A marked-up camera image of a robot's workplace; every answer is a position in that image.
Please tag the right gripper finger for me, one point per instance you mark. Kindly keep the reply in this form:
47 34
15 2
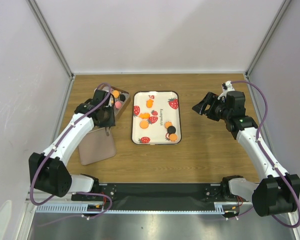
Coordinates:
211 100
200 108

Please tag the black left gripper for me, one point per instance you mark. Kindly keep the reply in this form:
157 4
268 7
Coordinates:
111 122

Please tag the pink macaron cookie top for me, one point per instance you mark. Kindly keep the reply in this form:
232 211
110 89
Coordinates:
118 104

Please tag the orange waffle round cookie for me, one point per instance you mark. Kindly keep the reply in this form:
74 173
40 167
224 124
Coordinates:
116 93

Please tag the black sandwich cookie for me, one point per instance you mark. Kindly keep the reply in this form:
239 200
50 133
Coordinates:
171 130
122 97

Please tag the silver metal tongs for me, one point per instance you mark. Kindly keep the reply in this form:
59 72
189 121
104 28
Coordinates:
107 131

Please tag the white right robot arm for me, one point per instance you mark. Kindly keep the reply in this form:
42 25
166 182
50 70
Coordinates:
278 191

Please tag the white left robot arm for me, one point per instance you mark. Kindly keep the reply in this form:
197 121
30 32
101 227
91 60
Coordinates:
48 170

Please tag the brown cookie tin box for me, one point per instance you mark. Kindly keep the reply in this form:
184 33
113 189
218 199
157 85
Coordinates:
118 112

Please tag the brown tin lid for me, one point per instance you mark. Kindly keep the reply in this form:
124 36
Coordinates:
96 147

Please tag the white strawberry print tray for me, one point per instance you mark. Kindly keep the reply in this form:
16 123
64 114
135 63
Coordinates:
165 112

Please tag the orange waffle cookie left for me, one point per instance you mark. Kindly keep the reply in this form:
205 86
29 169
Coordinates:
144 124

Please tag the orange cookie bottom right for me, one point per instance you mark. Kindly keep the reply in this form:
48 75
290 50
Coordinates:
173 137

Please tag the orange star cookie top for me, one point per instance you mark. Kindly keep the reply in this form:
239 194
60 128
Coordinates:
149 103

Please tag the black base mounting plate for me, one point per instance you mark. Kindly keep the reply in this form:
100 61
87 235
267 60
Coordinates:
166 197

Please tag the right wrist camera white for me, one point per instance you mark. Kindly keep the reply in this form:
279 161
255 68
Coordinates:
227 87

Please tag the aluminium frame rail front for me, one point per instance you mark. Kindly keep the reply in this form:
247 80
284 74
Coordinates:
90 204

